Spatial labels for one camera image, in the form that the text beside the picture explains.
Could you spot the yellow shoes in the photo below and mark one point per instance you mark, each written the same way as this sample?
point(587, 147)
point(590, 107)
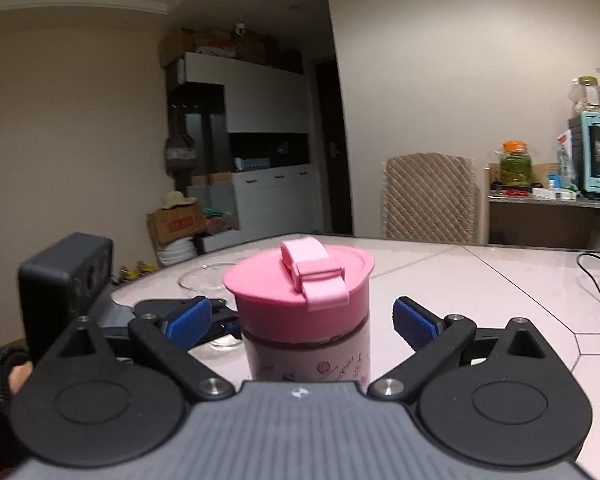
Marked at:
point(135, 272)

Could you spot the straw hat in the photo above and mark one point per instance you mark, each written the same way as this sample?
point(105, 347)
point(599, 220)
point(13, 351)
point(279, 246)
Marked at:
point(179, 201)

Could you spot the pink printed bottle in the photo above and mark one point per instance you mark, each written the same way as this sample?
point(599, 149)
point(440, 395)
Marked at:
point(305, 360)

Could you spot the wooden shelf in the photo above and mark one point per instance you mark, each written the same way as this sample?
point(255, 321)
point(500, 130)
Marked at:
point(540, 220)

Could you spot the dark door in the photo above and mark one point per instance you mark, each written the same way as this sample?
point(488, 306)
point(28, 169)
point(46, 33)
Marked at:
point(335, 160)

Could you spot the quilted chair back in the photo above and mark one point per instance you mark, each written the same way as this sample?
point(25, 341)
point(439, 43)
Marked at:
point(430, 200)

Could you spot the clear glass cup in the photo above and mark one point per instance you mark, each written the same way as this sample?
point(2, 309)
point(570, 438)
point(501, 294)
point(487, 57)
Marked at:
point(200, 275)

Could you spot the flat white box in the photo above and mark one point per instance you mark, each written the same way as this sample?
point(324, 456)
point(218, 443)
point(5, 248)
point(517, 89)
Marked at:
point(555, 193)

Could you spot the brown cardboard box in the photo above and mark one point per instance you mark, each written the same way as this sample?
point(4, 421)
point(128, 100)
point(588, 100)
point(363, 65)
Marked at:
point(177, 47)
point(250, 47)

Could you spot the white security camera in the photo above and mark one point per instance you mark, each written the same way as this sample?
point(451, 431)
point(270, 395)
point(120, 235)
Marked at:
point(240, 28)

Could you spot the pink bottle cap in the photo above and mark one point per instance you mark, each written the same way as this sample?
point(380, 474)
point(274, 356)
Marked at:
point(270, 285)

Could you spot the green pickle jar orange lid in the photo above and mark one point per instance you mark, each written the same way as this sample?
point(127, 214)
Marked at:
point(516, 167)

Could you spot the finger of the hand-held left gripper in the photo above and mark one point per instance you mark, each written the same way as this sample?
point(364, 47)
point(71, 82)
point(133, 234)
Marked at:
point(225, 327)
point(152, 306)

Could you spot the snack packet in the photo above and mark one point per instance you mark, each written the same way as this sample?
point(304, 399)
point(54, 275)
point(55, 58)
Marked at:
point(566, 160)

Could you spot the cardboard box red label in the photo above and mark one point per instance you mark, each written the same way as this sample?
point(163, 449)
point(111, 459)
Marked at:
point(177, 225)

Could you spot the white cabinet unit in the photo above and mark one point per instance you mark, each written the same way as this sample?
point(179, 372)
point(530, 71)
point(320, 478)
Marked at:
point(275, 190)

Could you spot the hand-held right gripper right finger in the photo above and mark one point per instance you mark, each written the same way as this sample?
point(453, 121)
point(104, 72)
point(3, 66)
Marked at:
point(416, 327)

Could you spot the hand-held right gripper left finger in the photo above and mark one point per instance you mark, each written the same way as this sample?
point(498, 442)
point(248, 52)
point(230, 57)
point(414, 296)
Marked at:
point(187, 324)

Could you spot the hanging grey bag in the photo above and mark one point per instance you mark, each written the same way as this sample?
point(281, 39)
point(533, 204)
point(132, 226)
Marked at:
point(180, 155)

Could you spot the glass jar yellow lid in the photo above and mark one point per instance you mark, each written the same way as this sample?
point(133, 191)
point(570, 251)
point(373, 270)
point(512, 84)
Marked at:
point(587, 92)

